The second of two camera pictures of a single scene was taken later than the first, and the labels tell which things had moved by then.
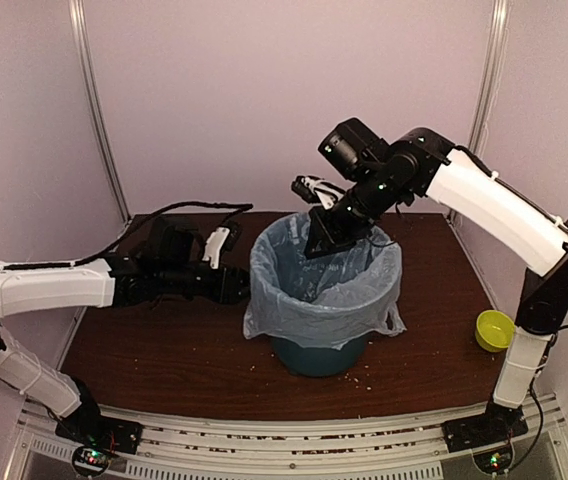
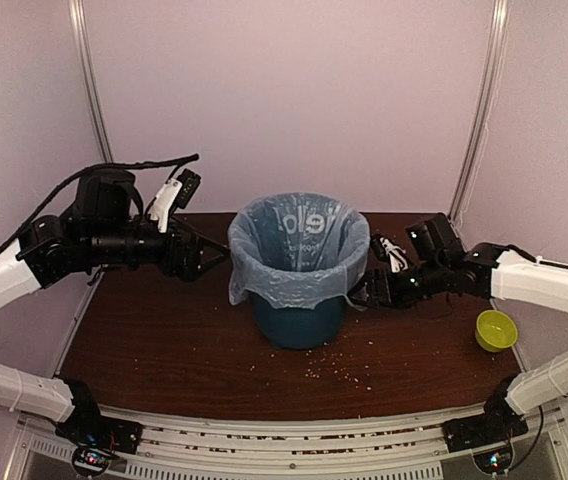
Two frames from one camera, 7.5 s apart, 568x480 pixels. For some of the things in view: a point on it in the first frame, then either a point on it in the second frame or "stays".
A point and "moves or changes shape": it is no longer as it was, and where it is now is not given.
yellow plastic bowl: x=494 y=330 stays
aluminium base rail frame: x=188 y=449 stays
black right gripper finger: x=328 y=231 → x=360 y=294
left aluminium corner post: x=79 y=27 stays
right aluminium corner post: x=490 y=85 stays
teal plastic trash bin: x=320 y=361 → x=299 y=328
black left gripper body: x=180 y=283 → x=110 y=243
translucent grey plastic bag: x=335 y=301 moves or changes shape
